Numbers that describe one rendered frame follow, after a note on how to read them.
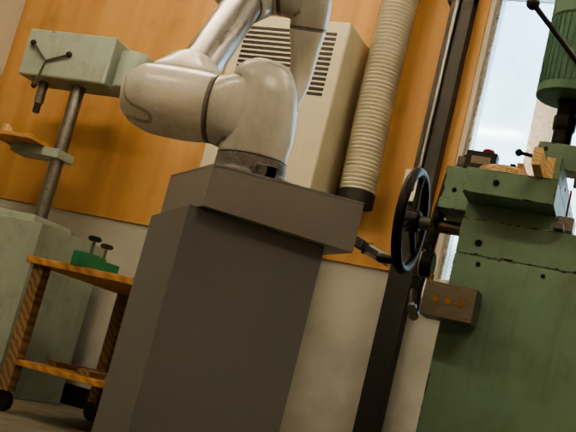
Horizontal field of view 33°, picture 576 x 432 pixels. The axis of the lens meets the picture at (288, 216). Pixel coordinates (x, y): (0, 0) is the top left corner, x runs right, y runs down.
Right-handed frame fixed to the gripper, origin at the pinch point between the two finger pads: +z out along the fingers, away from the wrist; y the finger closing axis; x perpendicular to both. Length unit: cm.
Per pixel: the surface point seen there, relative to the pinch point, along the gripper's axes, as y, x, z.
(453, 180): -8.3, -26.2, 8.9
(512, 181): -31, -29, 27
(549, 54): -6, -68, 12
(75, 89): 101, 2, -188
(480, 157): -8.4, -34.7, 11.6
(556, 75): -9, -63, 17
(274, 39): 105, -61, -121
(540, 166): -40, -33, 32
